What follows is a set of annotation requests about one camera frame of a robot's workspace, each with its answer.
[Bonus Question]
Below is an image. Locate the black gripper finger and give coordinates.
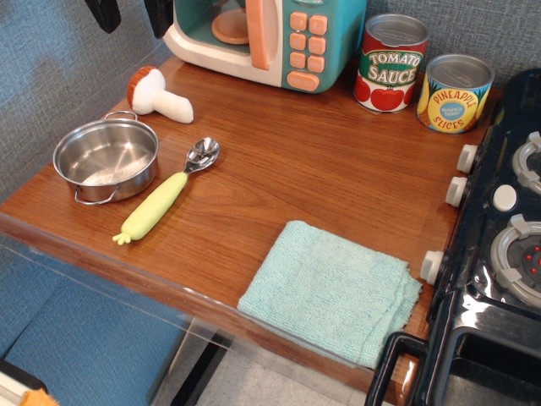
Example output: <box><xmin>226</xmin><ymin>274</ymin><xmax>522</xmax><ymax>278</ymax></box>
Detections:
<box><xmin>144</xmin><ymin>0</ymin><xmax>174</xmax><ymax>39</ymax></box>
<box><xmin>85</xmin><ymin>0</ymin><xmax>122</xmax><ymax>34</ymax></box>

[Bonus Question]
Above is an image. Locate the light blue towel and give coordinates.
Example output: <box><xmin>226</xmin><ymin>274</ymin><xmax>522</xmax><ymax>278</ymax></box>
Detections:
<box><xmin>238</xmin><ymin>221</ymin><xmax>422</xmax><ymax>369</ymax></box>

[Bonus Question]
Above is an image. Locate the plush mushroom toy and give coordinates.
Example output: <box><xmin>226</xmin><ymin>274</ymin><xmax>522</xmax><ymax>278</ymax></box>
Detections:
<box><xmin>126</xmin><ymin>66</ymin><xmax>194</xmax><ymax>124</ymax></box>

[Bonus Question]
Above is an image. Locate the small steel pot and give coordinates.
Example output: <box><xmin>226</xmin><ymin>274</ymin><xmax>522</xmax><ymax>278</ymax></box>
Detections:
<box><xmin>52</xmin><ymin>111</ymin><xmax>160</xmax><ymax>206</ymax></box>

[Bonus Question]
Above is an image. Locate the teal toy microwave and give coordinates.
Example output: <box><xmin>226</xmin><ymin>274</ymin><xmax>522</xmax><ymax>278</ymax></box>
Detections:
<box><xmin>164</xmin><ymin>1</ymin><xmax>366</xmax><ymax>94</ymax></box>

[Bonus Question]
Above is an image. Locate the tomato sauce can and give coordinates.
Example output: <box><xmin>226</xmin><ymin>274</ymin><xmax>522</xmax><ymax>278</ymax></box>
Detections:
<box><xmin>354</xmin><ymin>14</ymin><xmax>430</xmax><ymax>112</ymax></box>

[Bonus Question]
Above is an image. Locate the pineapple slices can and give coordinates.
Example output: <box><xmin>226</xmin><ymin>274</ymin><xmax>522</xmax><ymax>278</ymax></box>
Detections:
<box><xmin>417</xmin><ymin>54</ymin><xmax>495</xmax><ymax>134</ymax></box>

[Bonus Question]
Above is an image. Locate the grey stove knob top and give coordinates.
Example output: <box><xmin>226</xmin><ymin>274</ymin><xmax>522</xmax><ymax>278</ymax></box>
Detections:
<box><xmin>456</xmin><ymin>144</ymin><xmax>478</xmax><ymax>174</ymax></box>

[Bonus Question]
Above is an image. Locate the grey stove knob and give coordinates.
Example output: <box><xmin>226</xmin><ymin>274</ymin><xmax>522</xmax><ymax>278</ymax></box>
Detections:
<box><xmin>420</xmin><ymin>250</ymin><xmax>444</xmax><ymax>286</ymax></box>
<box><xmin>445</xmin><ymin>177</ymin><xmax>467</xmax><ymax>208</ymax></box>
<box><xmin>456</xmin><ymin>144</ymin><xmax>478</xmax><ymax>174</ymax></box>

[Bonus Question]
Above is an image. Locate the grey stove knob middle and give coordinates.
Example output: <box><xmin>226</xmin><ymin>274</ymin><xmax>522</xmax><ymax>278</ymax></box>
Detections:
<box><xmin>445</xmin><ymin>177</ymin><xmax>467</xmax><ymax>208</ymax></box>

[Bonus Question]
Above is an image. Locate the grey stove knob bottom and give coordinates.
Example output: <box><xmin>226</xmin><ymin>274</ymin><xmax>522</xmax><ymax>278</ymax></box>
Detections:
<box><xmin>420</xmin><ymin>250</ymin><xmax>444</xmax><ymax>286</ymax></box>

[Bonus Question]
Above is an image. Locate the orange object at corner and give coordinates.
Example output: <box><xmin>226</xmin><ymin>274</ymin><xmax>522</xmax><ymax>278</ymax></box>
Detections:
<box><xmin>19</xmin><ymin>389</ymin><xmax>59</xmax><ymax>406</ymax></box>

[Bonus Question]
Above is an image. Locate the black toy stove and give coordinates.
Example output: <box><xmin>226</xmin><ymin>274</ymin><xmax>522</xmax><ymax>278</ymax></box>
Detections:
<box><xmin>366</xmin><ymin>69</ymin><xmax>540</xmax><ymax>405</ymax></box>

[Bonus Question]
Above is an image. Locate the spoon with green handle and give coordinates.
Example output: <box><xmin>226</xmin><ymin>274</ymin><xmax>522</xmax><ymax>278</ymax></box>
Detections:
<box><xmin>112</xmin><ymin>137</ymin><xmax>220</xmax><ymax>245</ymax></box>

